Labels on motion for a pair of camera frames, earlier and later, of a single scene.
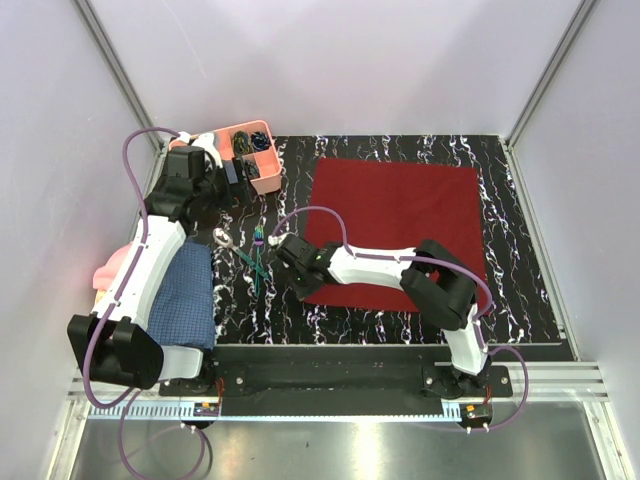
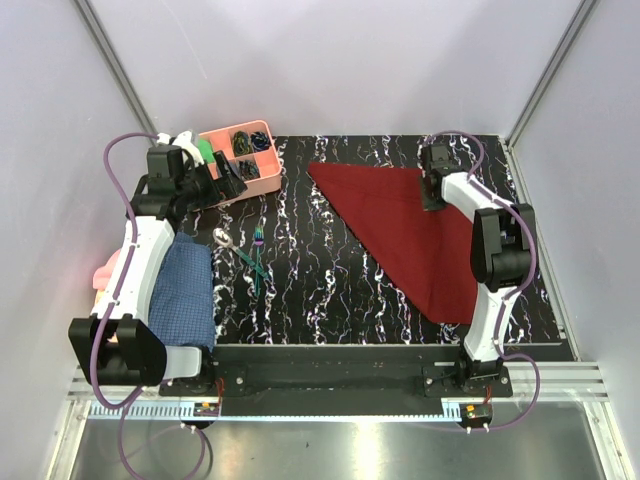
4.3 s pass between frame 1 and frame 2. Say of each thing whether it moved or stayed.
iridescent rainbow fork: stayed
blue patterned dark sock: stayed
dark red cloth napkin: moved
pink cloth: stayed
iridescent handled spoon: stayed
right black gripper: moved
